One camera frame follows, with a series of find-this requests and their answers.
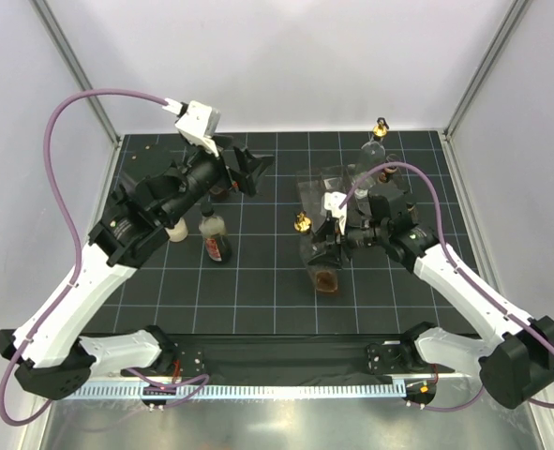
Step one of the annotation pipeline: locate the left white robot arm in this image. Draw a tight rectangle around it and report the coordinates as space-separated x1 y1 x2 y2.
0 135 275 400

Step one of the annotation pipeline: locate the purple cable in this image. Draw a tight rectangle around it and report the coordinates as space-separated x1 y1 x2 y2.
339 161 554 413
0 89 184 426

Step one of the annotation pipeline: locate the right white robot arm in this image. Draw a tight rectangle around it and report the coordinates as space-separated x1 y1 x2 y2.
296 183 554 409

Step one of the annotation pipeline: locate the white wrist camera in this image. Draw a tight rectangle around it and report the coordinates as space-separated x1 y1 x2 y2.
174 101 221 158
322 191 348 234

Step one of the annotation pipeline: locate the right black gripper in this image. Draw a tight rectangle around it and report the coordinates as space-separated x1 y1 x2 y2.
308 213 389 269

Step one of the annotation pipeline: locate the right aluminium frame post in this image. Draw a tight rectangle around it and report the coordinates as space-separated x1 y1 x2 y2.
442 0 532 142

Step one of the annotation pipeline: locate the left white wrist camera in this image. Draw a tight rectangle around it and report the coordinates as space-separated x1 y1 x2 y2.
174 101 221 158

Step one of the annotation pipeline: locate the aluminium frame post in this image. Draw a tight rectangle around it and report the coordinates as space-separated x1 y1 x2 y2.
442 0 532 142
28 0 120 147

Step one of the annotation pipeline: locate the aluminium front rail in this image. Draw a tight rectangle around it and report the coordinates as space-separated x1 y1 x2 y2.
32 337 547 383

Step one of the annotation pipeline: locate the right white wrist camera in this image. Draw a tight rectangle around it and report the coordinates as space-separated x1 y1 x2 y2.
322 191 348 234

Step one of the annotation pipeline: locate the glass oil bottle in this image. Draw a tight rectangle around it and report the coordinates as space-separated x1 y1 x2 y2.
294 211 338 294
352 117 389 200
209 186 230 203

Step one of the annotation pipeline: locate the white slotted cable duct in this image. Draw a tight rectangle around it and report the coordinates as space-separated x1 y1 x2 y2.
67 380 407 401

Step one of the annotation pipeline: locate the dark sauce bottle red label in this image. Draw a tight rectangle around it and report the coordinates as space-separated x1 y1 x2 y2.
199 202 232 263

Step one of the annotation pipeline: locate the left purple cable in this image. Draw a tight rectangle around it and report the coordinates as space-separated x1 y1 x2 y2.
0 89 184 426

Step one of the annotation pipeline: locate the black grid mat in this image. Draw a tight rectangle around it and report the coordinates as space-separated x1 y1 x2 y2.
85 131 472 335

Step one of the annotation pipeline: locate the clear acrylic organizer tray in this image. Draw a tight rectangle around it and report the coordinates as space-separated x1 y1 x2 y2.
296 164 419 240

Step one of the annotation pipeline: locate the left aluminium frame post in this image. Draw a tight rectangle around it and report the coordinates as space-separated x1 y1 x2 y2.
28 0 120 147

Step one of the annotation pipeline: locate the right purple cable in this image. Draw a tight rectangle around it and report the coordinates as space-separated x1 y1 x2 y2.
339 161 554 413

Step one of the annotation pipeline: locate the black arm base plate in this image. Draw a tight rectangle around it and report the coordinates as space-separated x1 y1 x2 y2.
119 333 456 383

